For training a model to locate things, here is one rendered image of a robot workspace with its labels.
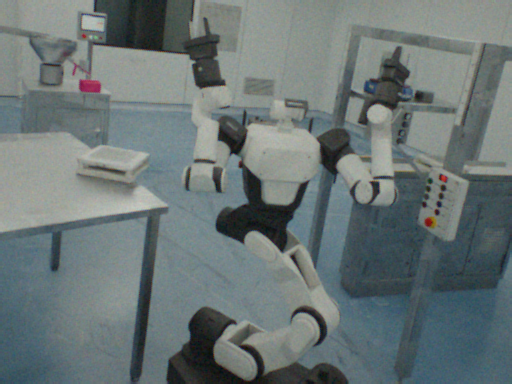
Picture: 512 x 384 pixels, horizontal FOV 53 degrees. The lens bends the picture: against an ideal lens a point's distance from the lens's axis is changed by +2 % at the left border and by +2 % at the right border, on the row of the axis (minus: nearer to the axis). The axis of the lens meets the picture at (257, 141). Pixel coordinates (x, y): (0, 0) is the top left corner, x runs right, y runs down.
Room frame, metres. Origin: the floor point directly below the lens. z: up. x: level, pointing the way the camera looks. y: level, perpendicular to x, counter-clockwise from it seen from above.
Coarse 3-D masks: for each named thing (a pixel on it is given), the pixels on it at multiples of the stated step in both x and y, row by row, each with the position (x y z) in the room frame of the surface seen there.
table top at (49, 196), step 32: (0, 160) 2.12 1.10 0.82; (32, 160) 2.18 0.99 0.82; (64, 160) 2.24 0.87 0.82; (0, 192) 1.78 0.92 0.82; (32, 192) 1.83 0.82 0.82; (64, 192) 1.87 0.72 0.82; (96, 192) 1.92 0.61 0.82; (128, 192) 1.97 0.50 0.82; (0, 224) 1.54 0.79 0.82; (32, 224) 1.57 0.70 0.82; (64, 224) 1.62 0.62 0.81; (96, 224) 1.70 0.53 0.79
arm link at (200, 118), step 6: (192, 108) 1.60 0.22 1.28; (198, 108) 1.60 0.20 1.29; (192, 114) 1.59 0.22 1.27; (198, 114) 1.59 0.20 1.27; (204, 114) 1.61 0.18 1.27; (210, 114) 1.63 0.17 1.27; (192, 120) 1.58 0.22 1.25; (198, 120) 1.56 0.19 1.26; (204, 120) 1.54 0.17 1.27; (210, 120) 1.54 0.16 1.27; (198, 126) 1.55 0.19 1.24; (204, 126) 1.53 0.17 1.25; (210, 126) 1.53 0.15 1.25; (216, 126) 1.54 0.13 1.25
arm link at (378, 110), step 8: (376, 96) 1.74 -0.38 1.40; (384, 96) 1.72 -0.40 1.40; (392, 96) 1.72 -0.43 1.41; (368, 104) 1.75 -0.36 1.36; (376, 104) 1.73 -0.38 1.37; (384, 104) 1.72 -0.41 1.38; (392, 104) 1.71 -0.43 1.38; (360, 112) 1.75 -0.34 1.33; (368, 112) 1.69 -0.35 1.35; (376, 112) 1.68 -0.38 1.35; (384, 112) 1.67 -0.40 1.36; (360, 120) 1.73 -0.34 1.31; (376, 120) 1.67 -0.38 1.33; (384, 120) 1.67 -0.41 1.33; (376, 128) 1.73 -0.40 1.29; (384, 128) 1.73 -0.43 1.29
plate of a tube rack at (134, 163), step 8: (88, 152) 2.19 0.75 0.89; (136, 152) 2.29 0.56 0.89; (80, 160) 2.09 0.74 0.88; (88, 160) 2.09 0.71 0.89; (96, 160) 2.10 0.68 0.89; (104, 160) 2.11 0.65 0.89; (112, 160) 2.12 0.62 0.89; (136, 160) 2.18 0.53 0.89; (144, 160) 2.23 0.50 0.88; (112, 168) 2.08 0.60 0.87; (120, 168) 2.07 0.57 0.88; (128, 168) 2.07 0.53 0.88; (136, 168) 2.13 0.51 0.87
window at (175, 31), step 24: (96, 0) 6.86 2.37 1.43; (120, 0) 7.02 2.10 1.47; (144, 0) 7.18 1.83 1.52; (168, 0) 7.36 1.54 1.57; (192, 0) 7.54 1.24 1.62; (120, 24) 7.03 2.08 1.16; (144, 24) 7.20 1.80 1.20; (168, 24) 7.38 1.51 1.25; (144, 48) 7.21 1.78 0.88; (168, 48) 7.39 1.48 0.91
